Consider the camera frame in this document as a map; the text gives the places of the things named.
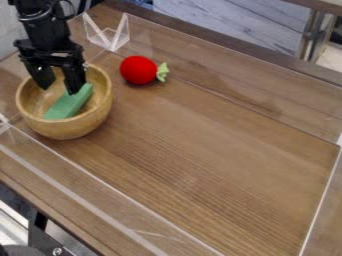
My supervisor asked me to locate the clear acrylic corner bracket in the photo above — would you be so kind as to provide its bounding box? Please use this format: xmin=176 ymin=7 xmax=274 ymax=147
xmin=82 ymin=13 xmax=129 ymax=52

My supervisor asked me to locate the red plush strawberry toy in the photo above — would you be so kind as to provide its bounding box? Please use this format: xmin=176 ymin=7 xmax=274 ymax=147
xmin=120 ymin=56 xmax=169 ymax=85

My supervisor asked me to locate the black table leg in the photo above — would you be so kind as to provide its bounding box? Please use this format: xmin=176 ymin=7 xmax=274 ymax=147
xmin=28 ymin=212 xmax=74 ymax=256

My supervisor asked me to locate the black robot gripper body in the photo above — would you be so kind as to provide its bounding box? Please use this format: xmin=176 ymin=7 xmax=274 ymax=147
xmin=13 ymin=11 xmax=84 ymax=69

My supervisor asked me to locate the green rectangular block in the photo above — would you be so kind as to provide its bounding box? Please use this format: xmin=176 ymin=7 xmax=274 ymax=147
xmin=42 ymin=83 xmax=93 ymax=120

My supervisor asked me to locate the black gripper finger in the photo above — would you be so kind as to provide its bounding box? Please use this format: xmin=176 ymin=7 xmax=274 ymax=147
xmin=25 ymin=63 xmax=56 ymax=90
xmin=61 ymin=64 xmax=85 ymax=95

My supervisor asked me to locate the metal chair frame background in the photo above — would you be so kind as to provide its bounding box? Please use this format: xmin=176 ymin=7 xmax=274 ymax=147
xmin=298 ymin=10 xmax=338 ymax=63

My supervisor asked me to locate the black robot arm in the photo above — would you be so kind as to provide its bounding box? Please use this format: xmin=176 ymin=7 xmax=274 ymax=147
xmin=8 ymin=0 xmax=85 ymax=95

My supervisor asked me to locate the brown wooden bowl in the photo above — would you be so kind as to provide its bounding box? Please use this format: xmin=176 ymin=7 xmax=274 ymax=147
xmin=14 ymin=64 xmax=113 ymax=140

